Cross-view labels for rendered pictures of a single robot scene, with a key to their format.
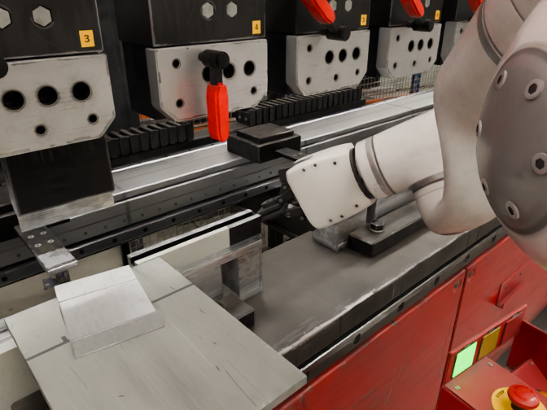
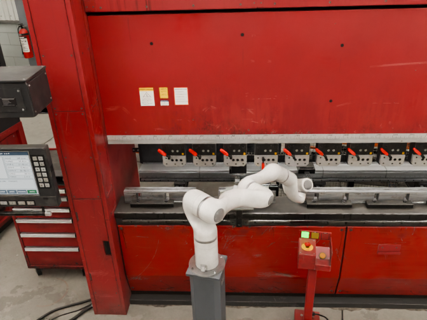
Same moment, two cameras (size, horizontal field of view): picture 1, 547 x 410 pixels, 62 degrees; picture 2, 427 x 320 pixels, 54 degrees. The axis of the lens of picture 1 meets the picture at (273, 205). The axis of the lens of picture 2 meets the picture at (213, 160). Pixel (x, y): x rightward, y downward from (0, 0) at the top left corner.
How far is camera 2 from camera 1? 2.33 m
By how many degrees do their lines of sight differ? 40
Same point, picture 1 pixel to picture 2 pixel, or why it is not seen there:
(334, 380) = (283, 229)
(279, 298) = (276, 206)
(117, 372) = not seen: hidden behind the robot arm
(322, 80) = (293, 164)
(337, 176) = not seen: hidden behind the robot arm
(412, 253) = (318, 211)
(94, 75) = (244, 158)
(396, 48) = (319, 159)
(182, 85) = (258, 160)
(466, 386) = (302, 240)
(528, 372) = (325, 249)
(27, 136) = (234, 164)
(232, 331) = not seen: hidden behind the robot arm
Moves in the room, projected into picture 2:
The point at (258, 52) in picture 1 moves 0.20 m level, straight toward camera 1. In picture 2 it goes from (275, 157) to (256, 169)
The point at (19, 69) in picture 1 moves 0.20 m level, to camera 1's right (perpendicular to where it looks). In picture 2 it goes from (234, 156) to (258, 166)
